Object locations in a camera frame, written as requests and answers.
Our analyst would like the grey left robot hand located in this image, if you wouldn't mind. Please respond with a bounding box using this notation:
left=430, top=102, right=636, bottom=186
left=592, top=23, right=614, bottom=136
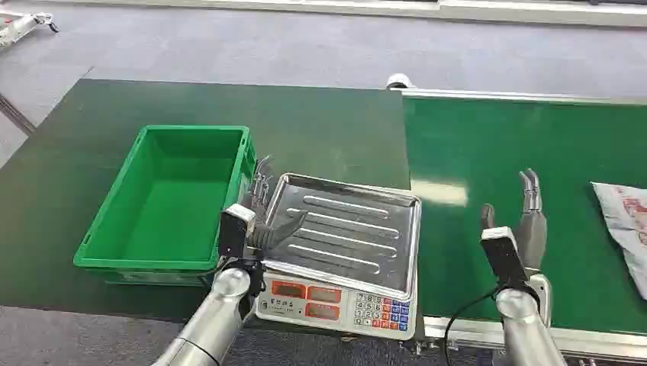
left=246, top=155, right=309, bottom=252

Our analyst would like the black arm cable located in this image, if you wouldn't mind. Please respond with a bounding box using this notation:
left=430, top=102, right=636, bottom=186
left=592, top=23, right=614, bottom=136
left=443, top=285, right=507, bottom=366

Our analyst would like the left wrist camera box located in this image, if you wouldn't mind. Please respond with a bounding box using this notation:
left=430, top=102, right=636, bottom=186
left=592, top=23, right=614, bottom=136
left=218, top=204, right=257, bottom=258

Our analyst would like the white wheeled stand base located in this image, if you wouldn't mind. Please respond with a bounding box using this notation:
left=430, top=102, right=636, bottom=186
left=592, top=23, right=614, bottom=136
left=0, top=11, right=60, bottom=49

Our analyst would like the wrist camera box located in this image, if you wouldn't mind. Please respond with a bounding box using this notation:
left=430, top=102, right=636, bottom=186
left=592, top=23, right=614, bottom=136
left=480, top=226, right=530, bottom=290
left=218, top=204, right=257, bottom=258

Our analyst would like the white conveyor roller end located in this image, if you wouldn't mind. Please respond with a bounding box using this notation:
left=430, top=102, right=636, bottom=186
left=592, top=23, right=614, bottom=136
left=386, top=73, right=417, bottom=91

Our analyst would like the green plastic crate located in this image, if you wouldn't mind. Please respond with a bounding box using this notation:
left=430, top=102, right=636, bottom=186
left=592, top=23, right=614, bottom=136
left=72, top=124, right=258, bottom=287

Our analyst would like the green conveyor belt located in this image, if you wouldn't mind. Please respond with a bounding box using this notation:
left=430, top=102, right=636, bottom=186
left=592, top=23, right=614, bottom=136
left=402, top=89, right=647, bottom=361

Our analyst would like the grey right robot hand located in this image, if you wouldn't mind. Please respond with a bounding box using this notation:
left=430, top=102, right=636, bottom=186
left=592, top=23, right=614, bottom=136
left=480, top=169, right=549, bottom=276

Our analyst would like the white printed parcel bag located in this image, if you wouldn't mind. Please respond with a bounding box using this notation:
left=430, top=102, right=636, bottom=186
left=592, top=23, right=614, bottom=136
left=591, top=181, right=647, bottom=301

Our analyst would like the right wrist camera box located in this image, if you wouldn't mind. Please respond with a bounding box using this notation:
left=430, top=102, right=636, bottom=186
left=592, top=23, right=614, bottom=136
left=480, top=226, right=530, bottom=290

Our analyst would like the white electronic scale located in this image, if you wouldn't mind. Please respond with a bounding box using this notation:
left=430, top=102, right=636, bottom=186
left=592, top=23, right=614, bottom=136
left=255, top=270, right=419, bottom=341

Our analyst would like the steel scale tray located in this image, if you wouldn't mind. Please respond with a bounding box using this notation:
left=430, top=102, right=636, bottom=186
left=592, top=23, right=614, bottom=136
left=259, top=173, right=423, bottom=301

